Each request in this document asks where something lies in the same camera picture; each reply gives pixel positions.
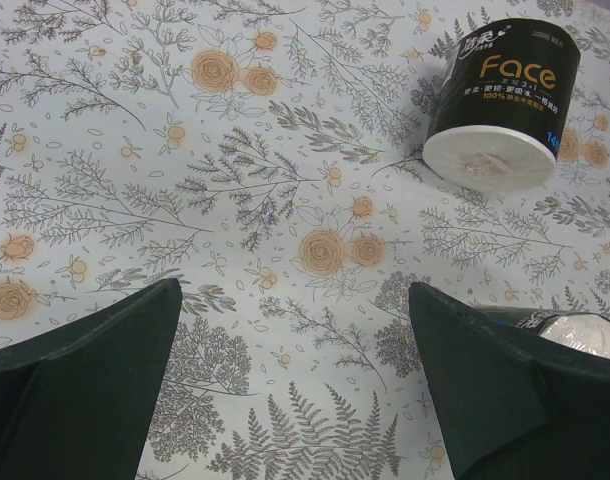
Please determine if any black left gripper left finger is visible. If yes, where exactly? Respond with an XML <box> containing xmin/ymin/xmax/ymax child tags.
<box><xmin>0</xmin><ymin>279</ymin><xmax>182</xmax><ymax>479</ymax></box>

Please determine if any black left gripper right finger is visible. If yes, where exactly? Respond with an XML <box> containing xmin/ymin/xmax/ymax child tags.
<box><xmin>409</xmin><ymin>282</ymin><xmax>610</xmax><ymax>479</ymax></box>

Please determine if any black roll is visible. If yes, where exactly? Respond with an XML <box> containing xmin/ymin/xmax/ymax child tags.
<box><xmin>479</xmin><ymin>306</ymin><xmax>610</xmax><ymax>359</ymax></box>
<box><xmin>422</xmin><ymin>18</ymin><xmax>581</xmax><ymax>193</ymax></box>

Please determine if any floral patterned table mat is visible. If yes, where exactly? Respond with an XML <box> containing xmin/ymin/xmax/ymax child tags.
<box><xmin>0</xmin><ymin>1</ymin><xmax>610</xmax><ymax>479</ymax></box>

